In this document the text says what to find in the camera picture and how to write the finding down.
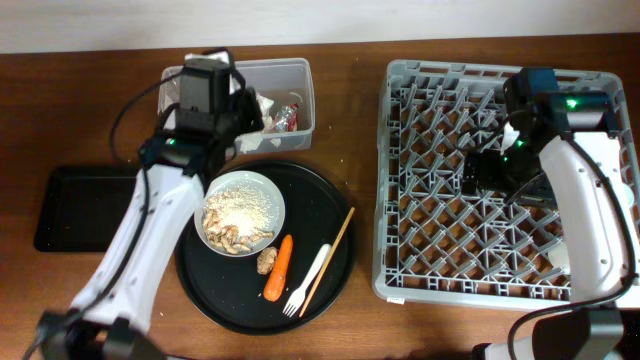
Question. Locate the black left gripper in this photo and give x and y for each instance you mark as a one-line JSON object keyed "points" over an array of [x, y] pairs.
{"points": [[244, 99]]}

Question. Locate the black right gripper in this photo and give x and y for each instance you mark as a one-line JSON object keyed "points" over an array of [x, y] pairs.
{"points": [[539, 195]]}

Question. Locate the red foil wrapper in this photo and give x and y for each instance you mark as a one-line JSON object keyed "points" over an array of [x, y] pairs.
{"points": [[286, 119]]}

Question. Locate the grey plate with food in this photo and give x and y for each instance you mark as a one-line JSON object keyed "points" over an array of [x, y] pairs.
{"points": [[241, 214]]}

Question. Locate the brown ginger piece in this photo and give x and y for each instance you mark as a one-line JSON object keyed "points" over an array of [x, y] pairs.
{"points": [[266, 260]]}

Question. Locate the orange carrot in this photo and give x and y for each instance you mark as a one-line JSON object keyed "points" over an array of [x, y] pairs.
{"points": [[277, 279]]}

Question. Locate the light blue cup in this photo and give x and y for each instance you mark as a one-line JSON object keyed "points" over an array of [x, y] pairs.
{"points": [[629, 189]]}

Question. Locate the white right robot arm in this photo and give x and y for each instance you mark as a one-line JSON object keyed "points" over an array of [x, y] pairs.
{"points": [[561, 149]]}

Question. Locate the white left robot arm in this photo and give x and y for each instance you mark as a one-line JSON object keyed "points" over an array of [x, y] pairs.
{"points": [[110, 317]]}

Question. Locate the grey plastic dishwasher rack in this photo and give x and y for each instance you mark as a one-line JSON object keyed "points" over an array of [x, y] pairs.
{"points": [[433, 243]]}

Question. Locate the clear plastic bin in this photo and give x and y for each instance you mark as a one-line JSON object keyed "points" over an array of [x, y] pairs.
{"points": [[284, 81]]}

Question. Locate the black rectangular tray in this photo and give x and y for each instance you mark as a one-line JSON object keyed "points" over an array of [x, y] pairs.
{"points": [[83, 207]]}

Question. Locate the wooden chopstick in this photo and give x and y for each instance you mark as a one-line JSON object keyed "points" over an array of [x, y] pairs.
{"points": [[326, 262]]}

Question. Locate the round black tray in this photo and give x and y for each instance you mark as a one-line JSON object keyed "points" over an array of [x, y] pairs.
{"points": [[229, 291]]}

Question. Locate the white plastic fork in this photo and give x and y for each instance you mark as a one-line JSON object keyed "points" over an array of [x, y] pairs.
{"points": [[298, 296]]}

